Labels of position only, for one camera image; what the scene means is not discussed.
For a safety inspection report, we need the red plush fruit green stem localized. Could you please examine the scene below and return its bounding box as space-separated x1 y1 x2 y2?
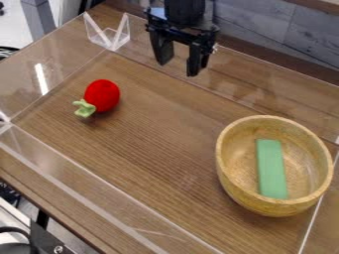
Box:
74 79 121 118

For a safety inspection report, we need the clear acrylic enclosure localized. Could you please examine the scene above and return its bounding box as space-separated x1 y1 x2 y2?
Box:
0 17 339 254

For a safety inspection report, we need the green rectangular block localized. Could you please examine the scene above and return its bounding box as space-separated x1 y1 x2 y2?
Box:
255 139 287 199

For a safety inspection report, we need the black table leg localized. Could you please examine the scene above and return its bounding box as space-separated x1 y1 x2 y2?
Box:
37 210 50 229

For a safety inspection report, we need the wooden bowl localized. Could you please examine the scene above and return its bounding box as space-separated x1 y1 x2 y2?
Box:
215 115 334 217

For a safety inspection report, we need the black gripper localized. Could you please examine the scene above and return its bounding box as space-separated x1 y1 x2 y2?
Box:
145 0 219 76

